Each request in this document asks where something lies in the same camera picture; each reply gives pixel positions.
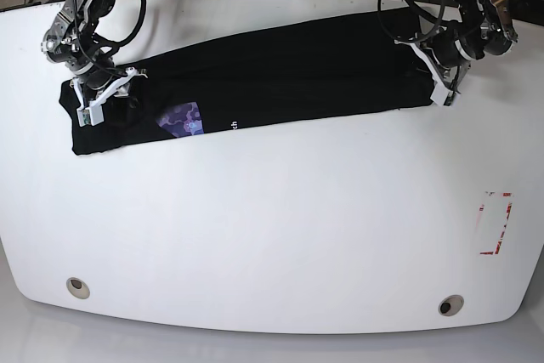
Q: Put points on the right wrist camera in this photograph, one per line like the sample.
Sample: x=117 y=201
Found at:
x=90 y=116

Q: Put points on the red tape marking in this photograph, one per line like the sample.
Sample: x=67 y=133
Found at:
x=494 y=213

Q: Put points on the right table grommet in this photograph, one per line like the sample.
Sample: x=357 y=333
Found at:
x=451 y=305

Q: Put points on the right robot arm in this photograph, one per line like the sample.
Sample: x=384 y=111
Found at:
x=72 y=40

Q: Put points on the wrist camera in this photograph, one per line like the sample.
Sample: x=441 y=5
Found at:
x=90 y=116
x=443 y=96

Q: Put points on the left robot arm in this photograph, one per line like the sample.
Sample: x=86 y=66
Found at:
x=462 y=32

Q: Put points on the black graphic t-shirt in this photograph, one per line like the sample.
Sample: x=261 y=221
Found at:
x=339 y=66

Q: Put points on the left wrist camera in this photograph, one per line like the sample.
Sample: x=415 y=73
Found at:
x=443 y=96

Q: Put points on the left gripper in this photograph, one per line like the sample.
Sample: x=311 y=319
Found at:
x=446 y=80

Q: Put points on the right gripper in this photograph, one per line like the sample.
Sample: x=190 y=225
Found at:
x=119 y=88

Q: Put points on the left table grommet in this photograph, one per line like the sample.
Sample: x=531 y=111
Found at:
x=77 y=288

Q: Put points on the table grommet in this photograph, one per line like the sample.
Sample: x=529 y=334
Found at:
x=451 y=305
x=77 y=288

